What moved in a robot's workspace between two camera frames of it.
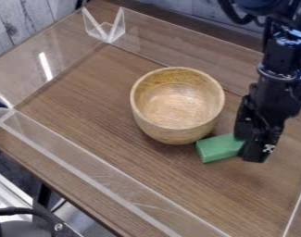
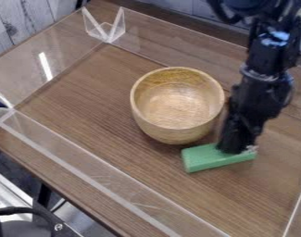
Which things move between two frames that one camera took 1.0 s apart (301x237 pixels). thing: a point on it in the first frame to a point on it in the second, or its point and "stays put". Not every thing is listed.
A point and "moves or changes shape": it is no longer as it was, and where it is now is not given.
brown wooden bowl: x=177 y=103 stays put
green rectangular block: x=219 y=147 moves or changes shape
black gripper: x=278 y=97 to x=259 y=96
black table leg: x=45 y=195 stays put
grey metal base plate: x=77 y=219 stays put
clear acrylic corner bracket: x=107 y=31 stays put
